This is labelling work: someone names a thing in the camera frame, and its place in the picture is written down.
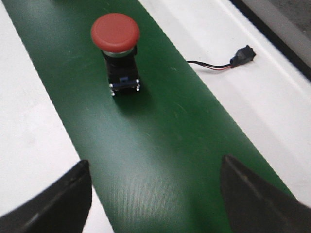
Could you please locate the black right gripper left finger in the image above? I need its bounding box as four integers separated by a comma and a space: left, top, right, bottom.
0, 160, 92, 233

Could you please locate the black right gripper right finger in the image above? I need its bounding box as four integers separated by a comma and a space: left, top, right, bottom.
220, 155, 311, 233

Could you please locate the green conveyor belt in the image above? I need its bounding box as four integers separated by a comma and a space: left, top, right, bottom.
3, 0, 289, 233

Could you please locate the grey stone shelf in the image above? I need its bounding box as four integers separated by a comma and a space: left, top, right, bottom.
231, 0, 311, 81

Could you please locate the black sensor with cable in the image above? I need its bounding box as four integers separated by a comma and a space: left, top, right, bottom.
187, 45, 256, 71

